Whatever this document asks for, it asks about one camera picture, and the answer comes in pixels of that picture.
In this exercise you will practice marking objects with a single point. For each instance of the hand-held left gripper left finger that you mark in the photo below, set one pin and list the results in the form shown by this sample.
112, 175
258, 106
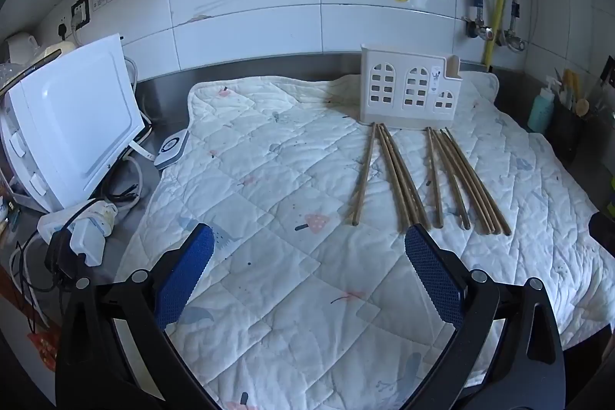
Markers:
185, 275

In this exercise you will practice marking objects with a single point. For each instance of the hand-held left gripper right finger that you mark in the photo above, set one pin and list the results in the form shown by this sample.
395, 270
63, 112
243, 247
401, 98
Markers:
435, 275

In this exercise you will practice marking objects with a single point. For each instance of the white plastic utensil holder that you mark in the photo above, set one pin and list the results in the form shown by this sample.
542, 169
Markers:
408, 112

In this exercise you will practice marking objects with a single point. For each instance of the white power strip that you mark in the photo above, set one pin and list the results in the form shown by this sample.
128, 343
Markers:
91, 237

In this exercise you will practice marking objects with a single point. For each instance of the black power adapter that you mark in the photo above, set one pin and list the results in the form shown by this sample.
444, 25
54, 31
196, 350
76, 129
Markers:
60, 254

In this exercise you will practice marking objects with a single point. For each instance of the small white dial device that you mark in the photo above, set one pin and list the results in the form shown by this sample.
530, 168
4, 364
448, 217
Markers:
170, 148

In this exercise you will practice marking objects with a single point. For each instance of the white quilted printed mat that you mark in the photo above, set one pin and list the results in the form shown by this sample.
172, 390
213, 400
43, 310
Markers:
288, 179

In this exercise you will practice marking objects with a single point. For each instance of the red packet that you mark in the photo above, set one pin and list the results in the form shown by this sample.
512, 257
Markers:
43, 350

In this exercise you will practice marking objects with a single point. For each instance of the green item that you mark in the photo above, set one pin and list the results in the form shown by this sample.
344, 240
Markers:
611, 204

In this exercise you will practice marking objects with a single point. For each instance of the black utensil caddy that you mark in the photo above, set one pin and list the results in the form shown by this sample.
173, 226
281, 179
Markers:
564, 131

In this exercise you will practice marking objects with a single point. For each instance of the teal plastic bottle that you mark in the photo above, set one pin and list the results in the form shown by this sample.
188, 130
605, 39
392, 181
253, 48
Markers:
540, 112

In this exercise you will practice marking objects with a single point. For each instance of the white countertop appliance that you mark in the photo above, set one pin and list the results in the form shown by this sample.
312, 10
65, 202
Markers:
72, 117

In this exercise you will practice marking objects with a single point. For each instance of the wooden spoon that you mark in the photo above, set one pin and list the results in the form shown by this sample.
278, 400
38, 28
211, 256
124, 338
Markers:
582, 107

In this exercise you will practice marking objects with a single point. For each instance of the metal water valve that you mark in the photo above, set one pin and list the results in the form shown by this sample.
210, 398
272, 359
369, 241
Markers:
485, 33

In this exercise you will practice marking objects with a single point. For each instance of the white electric kettle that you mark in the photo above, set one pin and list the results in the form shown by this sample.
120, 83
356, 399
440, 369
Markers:
19, 47

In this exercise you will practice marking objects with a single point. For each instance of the black wall socket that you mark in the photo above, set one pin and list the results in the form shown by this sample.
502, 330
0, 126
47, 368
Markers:
80, 10

